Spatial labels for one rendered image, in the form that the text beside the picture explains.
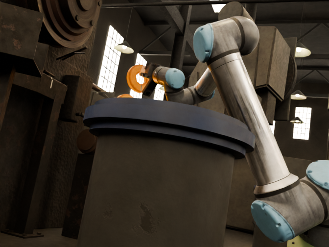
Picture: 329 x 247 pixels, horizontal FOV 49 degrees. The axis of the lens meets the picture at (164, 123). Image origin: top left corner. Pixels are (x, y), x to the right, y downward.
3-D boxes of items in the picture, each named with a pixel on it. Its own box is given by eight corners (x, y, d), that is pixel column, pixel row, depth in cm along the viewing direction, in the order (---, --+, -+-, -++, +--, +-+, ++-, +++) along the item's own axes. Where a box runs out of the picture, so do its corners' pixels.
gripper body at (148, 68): (157, 66, 191) (169, 68, 181) (152, 81, 192) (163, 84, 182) (145, 61, 187) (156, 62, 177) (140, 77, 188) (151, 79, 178)
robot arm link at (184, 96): (195, 110, 174) (190, 86, 170) (174, 117, 171) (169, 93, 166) (186, 106, 182) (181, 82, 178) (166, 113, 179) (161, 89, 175)
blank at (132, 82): (127, 62, 194) (129, 61, 191) (151, 68, 203) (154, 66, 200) (125, 90, 192) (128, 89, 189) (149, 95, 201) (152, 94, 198)
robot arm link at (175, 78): (171, 93, 165) (167, 72, 162) (158, 89, 176) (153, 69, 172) (188, 86, 169) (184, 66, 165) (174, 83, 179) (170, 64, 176)
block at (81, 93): (53, 117, 184) (63, 73, 188) (62, 121, 191) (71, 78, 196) (70, 119, 180) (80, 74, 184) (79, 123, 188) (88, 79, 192)
